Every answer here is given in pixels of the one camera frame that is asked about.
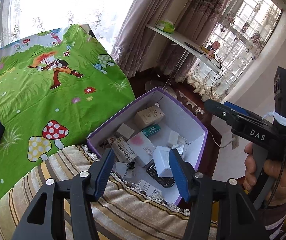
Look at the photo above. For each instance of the purple cardboard storage box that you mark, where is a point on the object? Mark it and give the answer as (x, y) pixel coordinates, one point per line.
(176, 118)

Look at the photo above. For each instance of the white barcode small box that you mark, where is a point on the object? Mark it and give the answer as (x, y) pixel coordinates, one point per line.
(179, 148)

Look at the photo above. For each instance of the person's right hand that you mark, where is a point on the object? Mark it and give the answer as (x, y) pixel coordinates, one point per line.
(268, 188)

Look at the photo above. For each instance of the small grey cube box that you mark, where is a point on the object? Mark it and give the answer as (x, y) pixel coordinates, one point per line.
(124, 132)

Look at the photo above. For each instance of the pink figurine on table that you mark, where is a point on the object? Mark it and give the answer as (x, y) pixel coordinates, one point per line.
(214, 46)

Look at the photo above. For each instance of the striped beige cushion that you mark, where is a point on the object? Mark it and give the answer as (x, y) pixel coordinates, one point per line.
(123, 212)

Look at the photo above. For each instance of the plain white tall box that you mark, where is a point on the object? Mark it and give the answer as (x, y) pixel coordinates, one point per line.
(160, 156)

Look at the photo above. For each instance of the green tissue pack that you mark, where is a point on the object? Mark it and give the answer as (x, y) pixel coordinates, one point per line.
(165, 26)

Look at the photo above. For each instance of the green cartoon bed sheet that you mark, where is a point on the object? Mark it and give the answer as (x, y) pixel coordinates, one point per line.
(55, 88)

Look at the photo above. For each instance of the white curved side table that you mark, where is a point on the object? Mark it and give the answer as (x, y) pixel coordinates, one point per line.
(179, 40)

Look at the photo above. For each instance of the white lace sheer curtain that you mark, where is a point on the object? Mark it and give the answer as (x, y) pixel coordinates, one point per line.
(23, 18)

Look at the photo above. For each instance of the white box pink stain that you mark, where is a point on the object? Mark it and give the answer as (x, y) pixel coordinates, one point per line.
(143, 148)

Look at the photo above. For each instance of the black remote on table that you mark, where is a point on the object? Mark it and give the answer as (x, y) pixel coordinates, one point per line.
(192, 47)

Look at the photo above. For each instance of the white green patterned box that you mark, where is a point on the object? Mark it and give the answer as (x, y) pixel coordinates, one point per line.
(122, 150)

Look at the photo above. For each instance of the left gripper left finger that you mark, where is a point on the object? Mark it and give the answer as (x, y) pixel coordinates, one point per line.
(44, 217)

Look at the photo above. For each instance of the white plastic case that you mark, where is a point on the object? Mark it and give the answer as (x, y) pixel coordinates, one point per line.
(175, 139)

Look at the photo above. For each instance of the beige barcode carton box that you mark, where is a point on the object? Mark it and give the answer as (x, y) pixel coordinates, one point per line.
(149, 116)

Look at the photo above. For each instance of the small white cube box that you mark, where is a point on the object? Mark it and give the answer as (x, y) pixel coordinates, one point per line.
(120, 169)

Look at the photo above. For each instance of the teal medicine box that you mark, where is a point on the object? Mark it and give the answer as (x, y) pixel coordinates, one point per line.
(151, 130)

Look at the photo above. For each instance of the black binder clip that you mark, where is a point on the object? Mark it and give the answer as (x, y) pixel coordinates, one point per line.
(129, 172)

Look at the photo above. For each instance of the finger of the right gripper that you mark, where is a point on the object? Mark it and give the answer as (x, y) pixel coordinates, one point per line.
(239, 123)
(238, 109)

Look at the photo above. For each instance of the black barcode box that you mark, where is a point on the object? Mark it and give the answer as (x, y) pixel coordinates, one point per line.
(163, 177)

